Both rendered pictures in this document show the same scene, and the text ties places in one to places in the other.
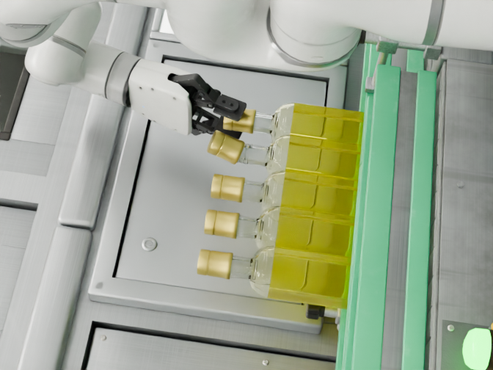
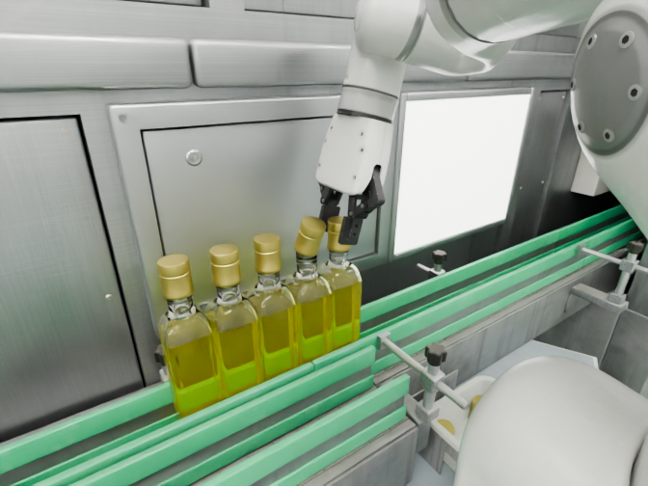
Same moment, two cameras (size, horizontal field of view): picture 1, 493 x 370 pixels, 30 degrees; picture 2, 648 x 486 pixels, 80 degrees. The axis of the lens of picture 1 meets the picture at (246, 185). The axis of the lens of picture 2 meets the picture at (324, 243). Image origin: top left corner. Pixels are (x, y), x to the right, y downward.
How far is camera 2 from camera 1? 86 cm
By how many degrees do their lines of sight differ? 26
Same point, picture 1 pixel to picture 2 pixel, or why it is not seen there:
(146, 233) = (204, 150)
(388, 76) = (399, 391)
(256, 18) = not seen: outside the picture
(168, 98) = (354, 169)
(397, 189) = (294, 461)
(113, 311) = (101, 136)
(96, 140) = (295, 65)
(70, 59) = (391, 45)
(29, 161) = not seen: outside the picture
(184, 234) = (215, 188)
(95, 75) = (369, 71)
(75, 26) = (436, 47)
